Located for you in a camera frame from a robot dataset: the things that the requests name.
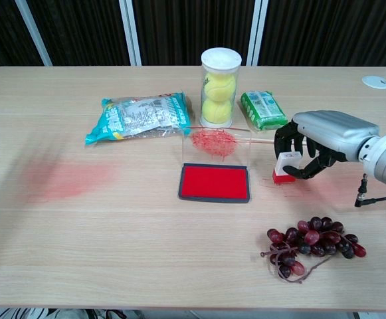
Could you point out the red grape bunch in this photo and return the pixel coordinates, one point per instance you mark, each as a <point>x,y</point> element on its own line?
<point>312,239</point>

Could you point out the teal snack bag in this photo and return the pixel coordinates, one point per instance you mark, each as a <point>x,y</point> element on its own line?
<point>139,114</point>

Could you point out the red and white stamp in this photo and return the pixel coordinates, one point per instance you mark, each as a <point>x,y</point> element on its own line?
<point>287,160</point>

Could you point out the yellow tennis ball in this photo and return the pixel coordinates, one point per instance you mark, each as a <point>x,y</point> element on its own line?
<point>216,111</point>
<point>220,87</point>

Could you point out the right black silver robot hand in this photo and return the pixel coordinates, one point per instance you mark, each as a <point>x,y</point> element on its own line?
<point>335,133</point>

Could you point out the clear tennis ball tube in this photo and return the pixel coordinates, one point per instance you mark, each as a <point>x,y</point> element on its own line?
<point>220,60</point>

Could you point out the white partition frame post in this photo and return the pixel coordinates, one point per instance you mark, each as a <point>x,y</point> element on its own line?
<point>257,33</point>
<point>130,33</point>
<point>33,33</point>

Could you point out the wooden chopstick in clear sleeve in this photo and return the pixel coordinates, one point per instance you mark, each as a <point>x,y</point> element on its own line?
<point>262,141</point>

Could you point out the green tissue pack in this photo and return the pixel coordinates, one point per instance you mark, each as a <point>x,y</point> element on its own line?
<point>263,111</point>

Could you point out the red ink pad clear lid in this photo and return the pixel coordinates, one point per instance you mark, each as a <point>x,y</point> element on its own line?
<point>213,184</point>

